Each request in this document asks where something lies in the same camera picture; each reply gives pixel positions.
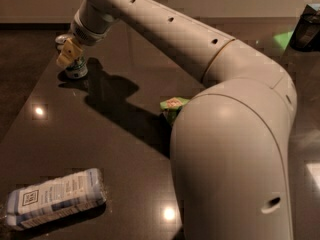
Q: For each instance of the white ribbed gripper body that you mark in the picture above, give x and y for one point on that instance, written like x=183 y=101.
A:
x=86 y=35

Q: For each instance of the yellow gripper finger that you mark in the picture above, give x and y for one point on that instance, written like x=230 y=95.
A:
x=69 y=51

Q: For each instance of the green white 7up can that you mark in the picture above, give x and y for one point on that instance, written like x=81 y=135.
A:
x=78 y=69

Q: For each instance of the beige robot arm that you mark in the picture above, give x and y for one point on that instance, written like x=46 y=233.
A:
x=229 y=143

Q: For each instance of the green dang chips bag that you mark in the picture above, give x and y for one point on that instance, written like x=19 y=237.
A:
x=171 y=107

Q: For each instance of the white blue wrapped package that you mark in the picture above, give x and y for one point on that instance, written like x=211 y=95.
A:
x=54 y=199

